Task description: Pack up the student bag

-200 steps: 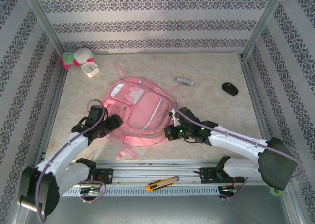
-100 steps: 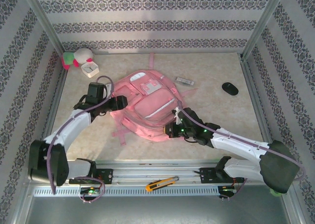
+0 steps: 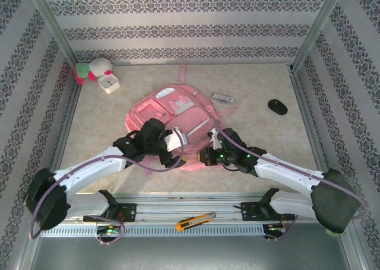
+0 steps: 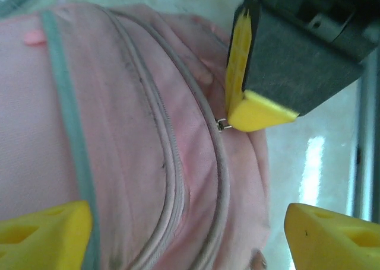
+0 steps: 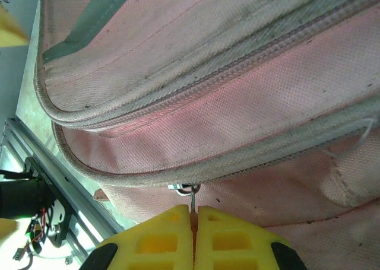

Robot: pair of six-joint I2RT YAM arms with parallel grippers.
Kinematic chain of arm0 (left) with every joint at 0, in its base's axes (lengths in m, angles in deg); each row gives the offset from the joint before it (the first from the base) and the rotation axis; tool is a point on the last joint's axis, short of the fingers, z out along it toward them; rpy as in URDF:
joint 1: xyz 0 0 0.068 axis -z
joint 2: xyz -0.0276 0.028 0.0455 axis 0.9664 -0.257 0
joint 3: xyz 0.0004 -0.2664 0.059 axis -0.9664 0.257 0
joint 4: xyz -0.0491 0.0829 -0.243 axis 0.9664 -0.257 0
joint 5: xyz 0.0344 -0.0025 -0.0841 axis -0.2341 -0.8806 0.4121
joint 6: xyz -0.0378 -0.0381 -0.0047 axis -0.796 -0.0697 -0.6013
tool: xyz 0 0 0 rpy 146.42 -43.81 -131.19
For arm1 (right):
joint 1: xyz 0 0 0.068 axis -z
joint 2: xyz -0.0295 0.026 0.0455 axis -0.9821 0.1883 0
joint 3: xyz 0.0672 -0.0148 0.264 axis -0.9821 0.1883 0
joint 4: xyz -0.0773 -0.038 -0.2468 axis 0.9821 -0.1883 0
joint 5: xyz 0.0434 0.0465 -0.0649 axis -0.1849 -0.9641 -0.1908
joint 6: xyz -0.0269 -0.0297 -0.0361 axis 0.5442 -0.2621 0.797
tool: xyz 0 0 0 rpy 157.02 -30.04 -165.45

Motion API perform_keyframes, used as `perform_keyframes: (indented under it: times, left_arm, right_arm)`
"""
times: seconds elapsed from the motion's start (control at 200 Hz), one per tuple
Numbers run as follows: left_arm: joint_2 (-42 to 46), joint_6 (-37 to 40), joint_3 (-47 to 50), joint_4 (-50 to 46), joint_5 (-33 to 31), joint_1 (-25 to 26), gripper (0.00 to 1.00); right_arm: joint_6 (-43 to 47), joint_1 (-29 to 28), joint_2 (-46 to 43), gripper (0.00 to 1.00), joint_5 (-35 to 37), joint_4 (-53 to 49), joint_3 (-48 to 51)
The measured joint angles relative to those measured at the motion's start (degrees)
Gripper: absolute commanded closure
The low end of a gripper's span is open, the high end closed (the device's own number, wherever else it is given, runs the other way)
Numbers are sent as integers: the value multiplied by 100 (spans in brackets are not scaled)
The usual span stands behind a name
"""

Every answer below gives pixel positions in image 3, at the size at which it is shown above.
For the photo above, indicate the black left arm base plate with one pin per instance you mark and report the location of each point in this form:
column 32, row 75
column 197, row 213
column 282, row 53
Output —
column 130, row 212

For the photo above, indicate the white pink green plush toy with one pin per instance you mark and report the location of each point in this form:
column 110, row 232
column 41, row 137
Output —
column 99, row 66

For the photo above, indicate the orange utility knife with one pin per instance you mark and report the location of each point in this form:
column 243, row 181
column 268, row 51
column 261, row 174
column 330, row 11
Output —
column 193, row 221

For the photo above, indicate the white square clock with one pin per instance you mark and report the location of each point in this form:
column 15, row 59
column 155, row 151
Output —
column 109, row 84

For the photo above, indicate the pink backpack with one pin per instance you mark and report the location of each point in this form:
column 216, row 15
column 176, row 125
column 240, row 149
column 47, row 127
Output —
column 184, row 112

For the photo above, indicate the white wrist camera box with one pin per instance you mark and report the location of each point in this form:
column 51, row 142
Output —
column 176, row 139
column 212, row 135

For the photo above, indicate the black computer mouse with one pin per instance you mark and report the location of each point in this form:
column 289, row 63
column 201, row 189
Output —
column 277, row 106

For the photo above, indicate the aluminium mounting rail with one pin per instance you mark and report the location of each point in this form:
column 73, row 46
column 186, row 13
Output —
column 190, row 206

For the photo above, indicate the aluminium frame post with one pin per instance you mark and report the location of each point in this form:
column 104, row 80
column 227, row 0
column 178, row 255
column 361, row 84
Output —
column 51, row 23
column 319, row 23

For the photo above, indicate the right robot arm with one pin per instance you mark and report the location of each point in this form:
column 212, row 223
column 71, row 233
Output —
column 285, row 170

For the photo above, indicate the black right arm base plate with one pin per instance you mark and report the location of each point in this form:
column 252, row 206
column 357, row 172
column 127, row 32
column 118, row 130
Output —
column 249, row 212

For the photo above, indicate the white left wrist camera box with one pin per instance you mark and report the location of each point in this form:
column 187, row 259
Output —
column 176, row 139

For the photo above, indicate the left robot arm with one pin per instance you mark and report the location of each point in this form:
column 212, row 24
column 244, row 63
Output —
column 89, row 172

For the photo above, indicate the small silver white box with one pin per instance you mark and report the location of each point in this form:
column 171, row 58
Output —
column 222, row 97

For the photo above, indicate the aluminium side rail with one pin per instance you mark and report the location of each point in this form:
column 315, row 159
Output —
column 63, row 127
column 298, row 86

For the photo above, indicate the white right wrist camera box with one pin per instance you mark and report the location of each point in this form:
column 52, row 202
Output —
column 212, row 135

